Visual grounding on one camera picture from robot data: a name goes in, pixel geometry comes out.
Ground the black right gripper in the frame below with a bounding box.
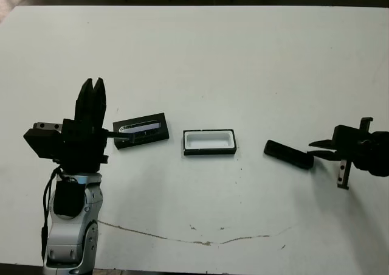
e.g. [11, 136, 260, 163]
[306, 116, 389, 191]

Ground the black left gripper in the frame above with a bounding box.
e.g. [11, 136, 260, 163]
[32, 77, 137, 175]

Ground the black slim camera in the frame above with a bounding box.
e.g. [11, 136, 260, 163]
[263, 139, 315, 170]

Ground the black glossy box lid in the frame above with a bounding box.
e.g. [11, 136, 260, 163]
[112, 112, 170, 150]

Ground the black box with white insert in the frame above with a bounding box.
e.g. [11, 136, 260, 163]
[182, 128, 237, 157]

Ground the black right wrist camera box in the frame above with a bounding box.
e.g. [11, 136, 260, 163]
[332, 124, 363, 150]

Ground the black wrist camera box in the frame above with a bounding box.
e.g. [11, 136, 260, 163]
[23, 128, 64, 160]
[332, 124, 363, 150]

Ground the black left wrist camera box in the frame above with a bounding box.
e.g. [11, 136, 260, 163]
[23, 128, 64, 160]

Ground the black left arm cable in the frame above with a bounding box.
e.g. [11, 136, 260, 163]
[41, 168, 63, 257]

